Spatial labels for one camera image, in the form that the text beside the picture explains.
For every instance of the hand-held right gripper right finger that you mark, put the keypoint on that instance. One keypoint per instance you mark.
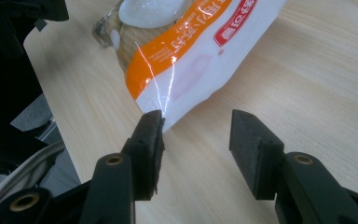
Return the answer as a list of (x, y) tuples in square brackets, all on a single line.
[(258, 149)]

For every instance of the white and orange plastic packet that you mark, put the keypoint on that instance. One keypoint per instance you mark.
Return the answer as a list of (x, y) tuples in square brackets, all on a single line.
[(195, 56)]

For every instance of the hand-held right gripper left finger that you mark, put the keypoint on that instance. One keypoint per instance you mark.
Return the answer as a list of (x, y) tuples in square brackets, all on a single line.
[(144, 149)]

